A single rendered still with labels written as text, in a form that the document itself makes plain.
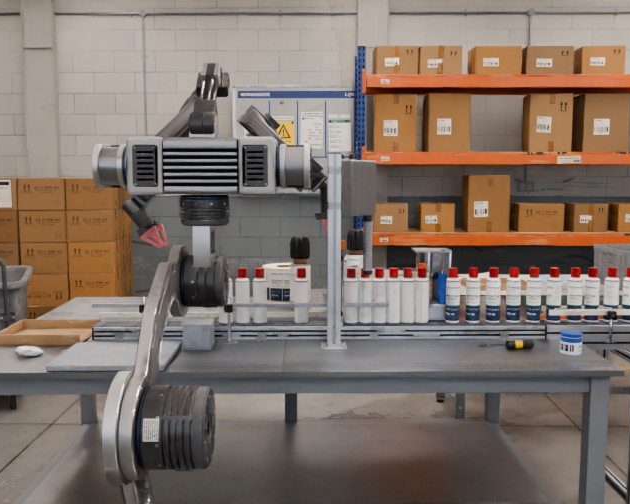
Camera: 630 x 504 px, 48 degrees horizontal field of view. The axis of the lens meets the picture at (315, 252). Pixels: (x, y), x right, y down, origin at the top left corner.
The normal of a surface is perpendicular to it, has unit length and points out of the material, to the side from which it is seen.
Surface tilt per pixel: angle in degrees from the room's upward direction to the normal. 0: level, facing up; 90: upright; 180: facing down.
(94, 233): 91
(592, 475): 90
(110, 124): 90
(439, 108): 90
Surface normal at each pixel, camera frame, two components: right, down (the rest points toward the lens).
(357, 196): 0.83, 0.06
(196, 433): -0.01, -0.13
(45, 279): 0.08, 0.10
